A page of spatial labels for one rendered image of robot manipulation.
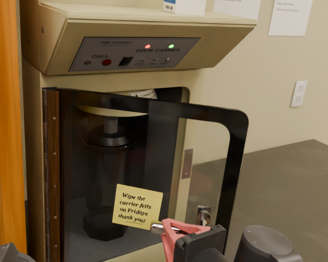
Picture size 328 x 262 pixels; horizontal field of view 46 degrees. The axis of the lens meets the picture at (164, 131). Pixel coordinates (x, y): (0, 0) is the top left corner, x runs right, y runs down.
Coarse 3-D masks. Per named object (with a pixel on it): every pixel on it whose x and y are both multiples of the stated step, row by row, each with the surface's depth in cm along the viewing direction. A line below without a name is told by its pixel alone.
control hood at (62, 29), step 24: (48, 24) 51; (72, 24) 46; (96, 24) 48; (120, 24) 50; (144, 24) 51; (168, 24) 53; (192, 24) 55; (216, 24) 58; (240, 24) 60; (48, 48) 52; (72, 48) 51; (192, 48) 62; (216, 48) 65; (48, 72) 55; (72, 72) 57; (96, 72) 59
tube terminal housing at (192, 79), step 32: (32, 0) 56; (64, 0) 55; (96, 0) 58; (128, 0) 61; (160, 0) 64; (32, 32) 58; (32, 64) 60; (32, 96) 63; (192, 96) 75; (32, 128) 65; (32, 160) 68; (32, 192) 71; (32, 224) 75; (32, 256) 79
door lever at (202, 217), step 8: (200, 216) 62; (208, 216) 62; (152, 224) 58; (160, 224) 59; (200, 224) 60; (208, 224) 63; (152, 232) 59; (160, 232) 58; (176, 232) 58; (184, 232) 58
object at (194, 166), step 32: (64, 96) 58; (96, 96) 57; (128, 96) 57; (64, 128) 60; (96, 128) 59; (128, 128) 58; (160, 128) 58; (192, 128) 57; (224, 128) 57; (64, 160) 62; (96, 160) 61; (128, 160) 60; (160, 160) 60; (192, 160) 59; (224, 160) 58; (64, 192) 64; (96, 192) 63; (192, 192) 61; (224, 192) 60; (64, 224) 66; (96, 224) 65; (192, 224) 63; (224, 224) 63; (64, 256) 69; (96, 256) 68; (128, 256) 67; (160, 256) 66
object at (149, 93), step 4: (108, 92) 70; (112, 92) 70; (116, 92) 70; (120, 92) 70; (124, 92) 70; (128, 92) 70; (132, 92) 71; (136, 92) 71; (140, 92) 72; (144, 92) 72; (148, 92) 74; (152, 92) 75; (136, 96) 71; (140, 96) 72; (144, 96) 72; (148, 96) 73; (152, 96) 75; (156, 96) 77
